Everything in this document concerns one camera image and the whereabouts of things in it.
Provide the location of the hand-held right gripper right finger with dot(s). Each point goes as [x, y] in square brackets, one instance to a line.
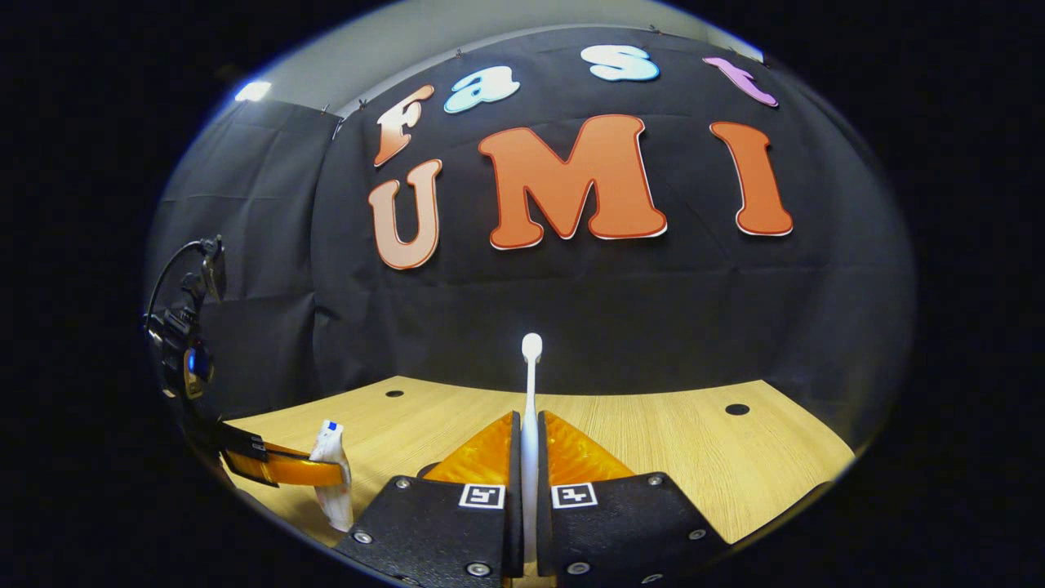
[544, 523]

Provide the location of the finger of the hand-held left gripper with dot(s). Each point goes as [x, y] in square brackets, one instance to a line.
[286, 472]

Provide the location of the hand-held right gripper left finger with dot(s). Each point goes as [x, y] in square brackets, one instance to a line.
[515, 523]

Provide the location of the white toothpaste tube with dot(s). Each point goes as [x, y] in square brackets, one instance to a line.
[331, 445]

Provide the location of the white toothbrush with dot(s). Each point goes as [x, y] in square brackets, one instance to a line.
[531, 425]

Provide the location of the wooden desktop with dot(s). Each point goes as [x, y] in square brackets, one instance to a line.
[694, 457]

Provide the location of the black backdrop cloth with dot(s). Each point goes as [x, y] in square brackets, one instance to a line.
[612, 310]

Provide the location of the ceiling light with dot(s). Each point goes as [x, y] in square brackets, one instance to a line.
[252, 91]

